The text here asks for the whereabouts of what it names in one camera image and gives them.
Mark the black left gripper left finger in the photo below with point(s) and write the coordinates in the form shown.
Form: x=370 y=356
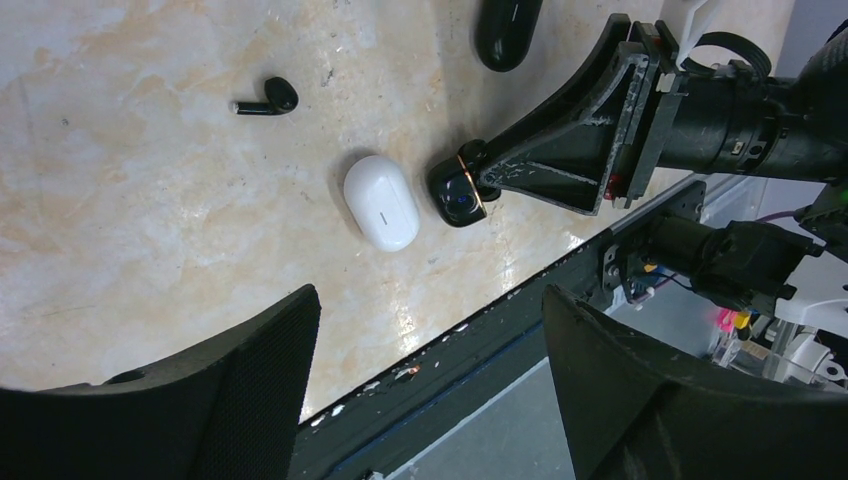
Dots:
x=225 y=408

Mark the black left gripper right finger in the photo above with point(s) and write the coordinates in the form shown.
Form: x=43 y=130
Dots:
x=634 y=407

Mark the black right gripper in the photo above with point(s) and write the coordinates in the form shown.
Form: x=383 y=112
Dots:
x=525 y=159

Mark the black earbud charging case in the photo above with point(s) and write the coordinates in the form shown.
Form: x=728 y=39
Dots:
x=504 y=32

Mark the white earbud charging case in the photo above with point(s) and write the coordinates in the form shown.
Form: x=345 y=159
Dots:
x=381 y=203

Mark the black stem earbud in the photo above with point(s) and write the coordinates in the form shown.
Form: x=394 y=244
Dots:
x=281 y=98

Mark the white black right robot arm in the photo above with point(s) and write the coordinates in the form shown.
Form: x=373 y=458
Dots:
x=738 y=119

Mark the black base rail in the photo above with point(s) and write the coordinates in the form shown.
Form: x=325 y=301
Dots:
x=392 y=417

